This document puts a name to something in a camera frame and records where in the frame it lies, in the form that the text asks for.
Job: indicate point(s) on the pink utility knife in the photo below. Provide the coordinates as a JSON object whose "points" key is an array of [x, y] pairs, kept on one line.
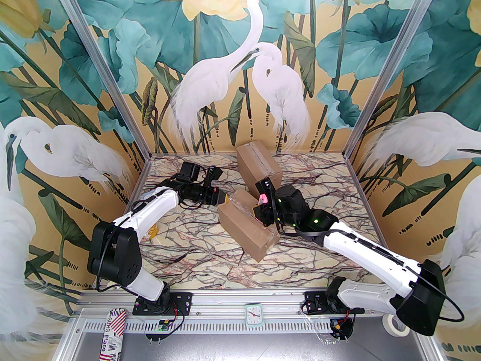
{"points": [[262, 198]]}

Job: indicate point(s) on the taped brown cardboard box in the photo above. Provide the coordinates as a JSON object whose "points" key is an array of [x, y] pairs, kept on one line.
{"points": [[257, 164], [244, 231]]}

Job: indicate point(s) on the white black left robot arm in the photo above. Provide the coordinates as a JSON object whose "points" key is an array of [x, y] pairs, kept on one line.
{"points": [[150, 209]]}

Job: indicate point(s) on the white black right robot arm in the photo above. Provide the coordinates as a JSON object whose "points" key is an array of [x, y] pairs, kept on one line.
{"points": [[368, 246]]}

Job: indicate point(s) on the orange lidded plastic container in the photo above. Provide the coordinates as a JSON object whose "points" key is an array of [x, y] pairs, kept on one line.
{"points": [[153, 233]]}

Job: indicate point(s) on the small mint green clock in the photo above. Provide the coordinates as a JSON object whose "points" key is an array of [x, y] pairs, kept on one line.
{"points": [[254, 315]]}

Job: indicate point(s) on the yellow power connector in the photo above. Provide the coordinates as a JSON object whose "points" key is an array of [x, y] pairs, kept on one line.
{"points": [[338, 326]]}

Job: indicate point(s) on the small green circuit board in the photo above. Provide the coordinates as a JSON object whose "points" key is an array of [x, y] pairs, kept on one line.
{"points": [[163, 325]]}

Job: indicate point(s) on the grey slotted metal tray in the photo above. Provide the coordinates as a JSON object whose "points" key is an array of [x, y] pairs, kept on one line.
{"points": [[225, 348]]}

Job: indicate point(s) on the white masking tape roll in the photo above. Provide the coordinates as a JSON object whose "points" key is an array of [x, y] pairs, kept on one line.
{"points": [[391, 331]]}

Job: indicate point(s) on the red striped printed package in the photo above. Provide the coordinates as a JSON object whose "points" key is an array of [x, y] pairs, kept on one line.
{"points": [[112, 333]]}

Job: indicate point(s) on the aluminium front frame rail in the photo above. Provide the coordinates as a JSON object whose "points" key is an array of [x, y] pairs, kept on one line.
{"points": [[225, 301]]}

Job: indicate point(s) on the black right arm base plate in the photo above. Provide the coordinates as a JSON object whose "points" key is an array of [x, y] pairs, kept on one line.
{"points": [[313, 302]]}

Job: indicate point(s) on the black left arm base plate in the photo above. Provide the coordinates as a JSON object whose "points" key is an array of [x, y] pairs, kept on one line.
{"points": [[180, 300]]}

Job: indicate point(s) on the aluminium frame post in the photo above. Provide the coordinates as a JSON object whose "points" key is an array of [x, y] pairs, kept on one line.
{"points": [[386, 66], [103, 66]]}

